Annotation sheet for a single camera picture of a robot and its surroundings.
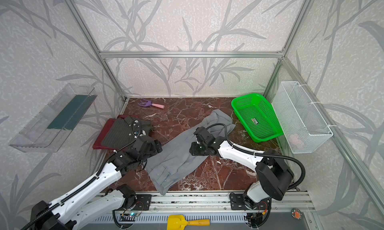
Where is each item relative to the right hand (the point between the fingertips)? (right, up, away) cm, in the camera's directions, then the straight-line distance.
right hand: (191, 145), depth 84 cm
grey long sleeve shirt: (-10, -10, +1) cm, 14 cm away
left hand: (-18, +3, -3) cm, 19 cm away
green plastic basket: (+46, +15, +25) cm, 55 cm away
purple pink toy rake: (-37, +25, +33) cm, 56 cm away
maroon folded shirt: (-56, +10, +15) cm, 59 cm away
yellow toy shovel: (-5, -31, -17) cm, 35 cm away
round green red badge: (+51, -29, -13) cm, 61 cm away
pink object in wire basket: (+52, +6, -10) cm, 53 cm away
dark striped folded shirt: (-45, +7, +9) cm, 46 cm away
